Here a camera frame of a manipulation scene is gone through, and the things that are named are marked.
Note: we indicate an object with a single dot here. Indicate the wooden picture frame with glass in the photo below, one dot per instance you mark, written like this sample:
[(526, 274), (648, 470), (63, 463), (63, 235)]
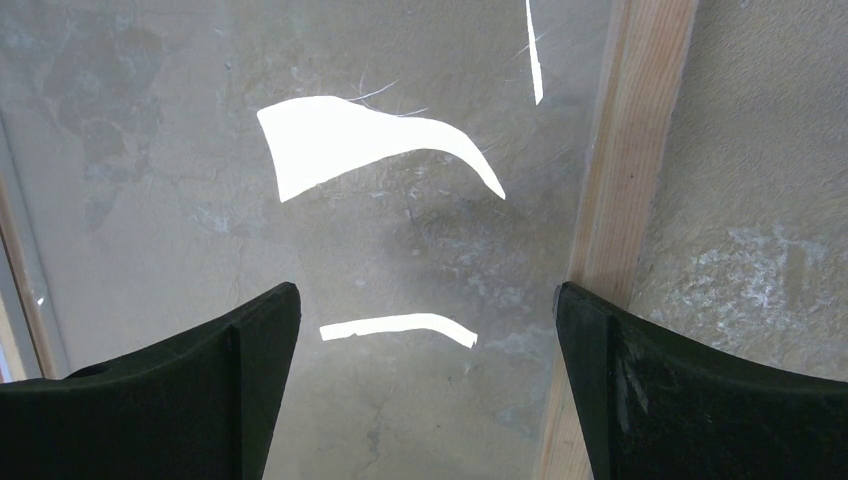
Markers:
[(148, 199)]

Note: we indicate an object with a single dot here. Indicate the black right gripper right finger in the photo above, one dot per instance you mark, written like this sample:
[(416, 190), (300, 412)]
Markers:
[(653, 404)]

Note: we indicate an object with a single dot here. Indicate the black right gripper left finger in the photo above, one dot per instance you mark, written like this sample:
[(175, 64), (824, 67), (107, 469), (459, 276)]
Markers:
[(202, 404)]

